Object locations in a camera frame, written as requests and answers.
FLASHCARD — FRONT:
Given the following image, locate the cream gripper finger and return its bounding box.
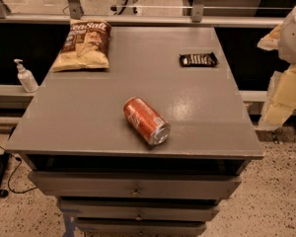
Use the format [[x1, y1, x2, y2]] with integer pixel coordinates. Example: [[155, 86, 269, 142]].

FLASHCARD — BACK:
[[258, 25, 282, 51], [259, 64, 296, 130]]

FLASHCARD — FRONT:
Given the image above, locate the black rxbar chocolate bar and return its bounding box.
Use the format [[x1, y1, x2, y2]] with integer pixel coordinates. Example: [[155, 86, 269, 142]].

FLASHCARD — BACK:
[[180, 52, 218, 67]]

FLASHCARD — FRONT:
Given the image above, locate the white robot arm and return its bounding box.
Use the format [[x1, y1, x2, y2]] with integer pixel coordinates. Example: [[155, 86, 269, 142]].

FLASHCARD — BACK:
[[258, 6, 296, 130]]

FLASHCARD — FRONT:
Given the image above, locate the red coke can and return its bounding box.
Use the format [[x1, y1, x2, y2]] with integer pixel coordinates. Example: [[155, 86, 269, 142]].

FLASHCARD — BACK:
[[123, 97, 171, 146]]

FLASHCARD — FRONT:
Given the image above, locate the sea salt chips bag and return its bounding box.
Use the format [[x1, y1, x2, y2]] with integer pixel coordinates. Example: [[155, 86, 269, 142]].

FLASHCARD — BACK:
[[51, 19, 111, 72]]

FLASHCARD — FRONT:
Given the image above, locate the grey drawer cabinet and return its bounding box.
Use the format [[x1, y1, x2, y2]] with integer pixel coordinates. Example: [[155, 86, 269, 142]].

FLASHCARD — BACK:
[[7, 27, 262, 237]]

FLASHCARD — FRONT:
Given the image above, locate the white pump dispenser bottle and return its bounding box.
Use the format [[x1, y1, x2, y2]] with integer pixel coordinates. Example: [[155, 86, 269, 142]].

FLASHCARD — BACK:
[[14, 59, 38, 93]]

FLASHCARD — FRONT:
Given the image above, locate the metal window railing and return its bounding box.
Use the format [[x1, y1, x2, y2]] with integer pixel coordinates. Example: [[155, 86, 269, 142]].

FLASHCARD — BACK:
[[0, 0, 293, 28]]

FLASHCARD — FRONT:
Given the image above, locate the black floor cable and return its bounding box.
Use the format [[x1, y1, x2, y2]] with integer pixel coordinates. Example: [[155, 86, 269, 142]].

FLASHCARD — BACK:
[[0, 137, 37, 195]]

